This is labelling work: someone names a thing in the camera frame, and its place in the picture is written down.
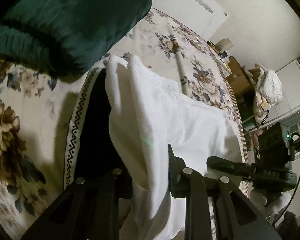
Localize beige table lamp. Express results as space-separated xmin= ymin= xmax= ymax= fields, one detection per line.
xmin=215 ymin=38 xmax=233 ymax=53

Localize black striped folded clothes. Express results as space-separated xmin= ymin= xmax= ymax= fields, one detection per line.
xmin=62 ymin=67 xmax=133 ymax=198

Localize white t-shirt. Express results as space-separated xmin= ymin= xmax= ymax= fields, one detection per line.
xmin=105 ymin=54 xmax=243 ymax=240

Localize white nightstand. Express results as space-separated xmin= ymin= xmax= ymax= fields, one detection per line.
xmin=210 ymin=47 xmax=232 ymax=78

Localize metal frame chair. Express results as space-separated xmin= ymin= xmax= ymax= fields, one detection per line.
xmin=240 ymin=90 xmax=263 ymax=130

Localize large cardboard box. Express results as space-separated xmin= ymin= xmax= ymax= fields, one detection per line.
xmin=225 ymin=56 xmax=252 ymax=90

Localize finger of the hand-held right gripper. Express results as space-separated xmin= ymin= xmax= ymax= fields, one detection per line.
xmin=206 ymin=156 xmax=257 ymax=180

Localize dark green blanket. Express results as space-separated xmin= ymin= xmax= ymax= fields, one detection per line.
xmin=0 ymin=0 xmax=152 ymax=82

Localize white wardrobe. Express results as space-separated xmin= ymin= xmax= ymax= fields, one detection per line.
xmin=267 ymin=55 xmax=300 ymax=135

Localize white headboard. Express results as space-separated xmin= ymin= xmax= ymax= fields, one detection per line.
xmin=150 ymin=0 xmax=229 ymax=42

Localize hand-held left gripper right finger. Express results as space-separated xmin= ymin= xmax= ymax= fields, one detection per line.
xmin=168 ymin=144 xmax=283 ymax=240

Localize bed with floral sheet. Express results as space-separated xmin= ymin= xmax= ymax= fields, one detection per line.
xmin=0 ymin=7 xmax=248 ymax=240

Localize pile of clothes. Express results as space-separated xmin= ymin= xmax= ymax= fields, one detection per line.
xmin=254 ymin=65 xmax=283 ymax=123

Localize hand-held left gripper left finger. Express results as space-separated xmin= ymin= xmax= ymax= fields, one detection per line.
xmin=20 ymin=166 xmax=133 ymax=240

